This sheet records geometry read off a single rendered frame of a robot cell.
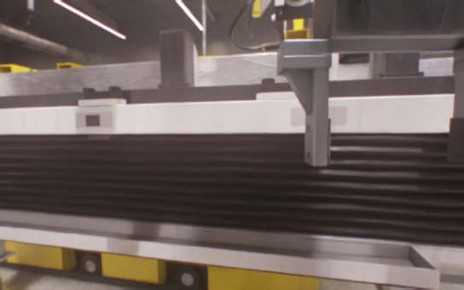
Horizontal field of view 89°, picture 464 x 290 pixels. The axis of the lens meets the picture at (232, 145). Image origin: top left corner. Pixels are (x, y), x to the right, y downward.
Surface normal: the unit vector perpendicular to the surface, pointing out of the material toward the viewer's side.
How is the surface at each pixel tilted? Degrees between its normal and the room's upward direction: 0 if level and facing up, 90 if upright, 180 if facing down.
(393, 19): 90
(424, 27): 90
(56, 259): 90
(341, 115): 90
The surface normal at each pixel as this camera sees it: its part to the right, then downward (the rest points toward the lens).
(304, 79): -0.01, 0.08
